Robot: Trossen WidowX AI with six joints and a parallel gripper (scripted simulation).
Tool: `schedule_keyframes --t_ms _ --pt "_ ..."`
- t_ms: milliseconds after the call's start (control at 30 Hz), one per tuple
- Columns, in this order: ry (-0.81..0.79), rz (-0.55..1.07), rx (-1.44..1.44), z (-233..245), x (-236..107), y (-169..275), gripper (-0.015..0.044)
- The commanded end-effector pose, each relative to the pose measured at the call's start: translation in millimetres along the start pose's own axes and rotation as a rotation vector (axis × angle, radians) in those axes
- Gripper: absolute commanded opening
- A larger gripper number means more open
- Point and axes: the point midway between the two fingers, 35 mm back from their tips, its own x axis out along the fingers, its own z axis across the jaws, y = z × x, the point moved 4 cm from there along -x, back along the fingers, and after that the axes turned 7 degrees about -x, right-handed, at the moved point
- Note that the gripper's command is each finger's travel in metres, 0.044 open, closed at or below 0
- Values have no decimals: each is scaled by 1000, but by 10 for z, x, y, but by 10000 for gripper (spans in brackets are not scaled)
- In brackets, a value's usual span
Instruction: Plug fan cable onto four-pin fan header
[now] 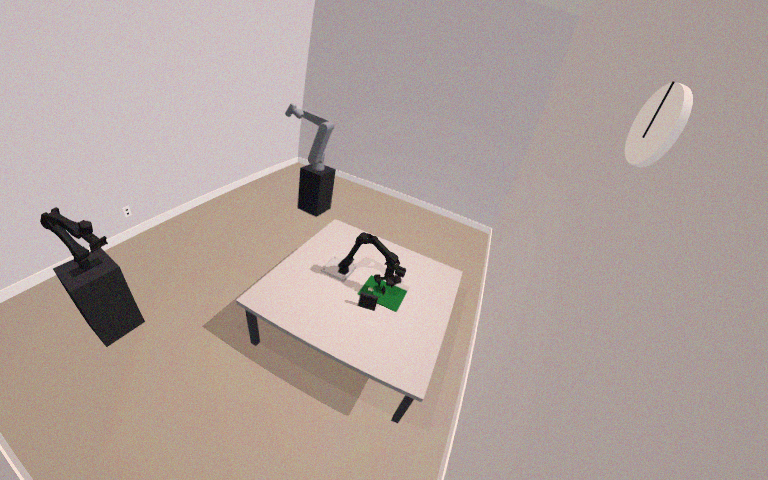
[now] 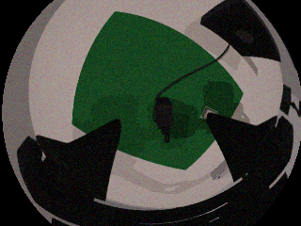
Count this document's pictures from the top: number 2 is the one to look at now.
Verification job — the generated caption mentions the green circuit board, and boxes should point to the green circuit board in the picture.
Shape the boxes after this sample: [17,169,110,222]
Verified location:
[71,11,244,170]

